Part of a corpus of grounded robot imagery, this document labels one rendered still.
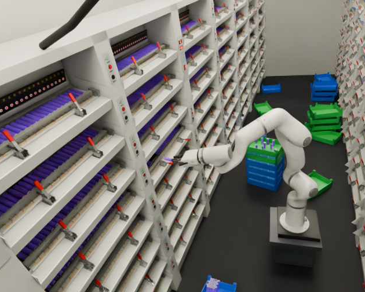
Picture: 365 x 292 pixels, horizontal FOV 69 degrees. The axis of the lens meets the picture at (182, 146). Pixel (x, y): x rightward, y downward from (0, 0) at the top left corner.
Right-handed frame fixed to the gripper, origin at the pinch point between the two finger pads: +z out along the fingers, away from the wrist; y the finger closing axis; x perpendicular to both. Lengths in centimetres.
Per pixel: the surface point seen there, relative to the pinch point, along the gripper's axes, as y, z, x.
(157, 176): -3.4, 15.1, -7.9
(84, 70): -20, 6, 61
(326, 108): 223, -65, -96
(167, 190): 4.7, 21.1, -25.5
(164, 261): -21, 29, -63
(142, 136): 2.1, 16.1, 16.6
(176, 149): 24.8, 15.0, -7.9
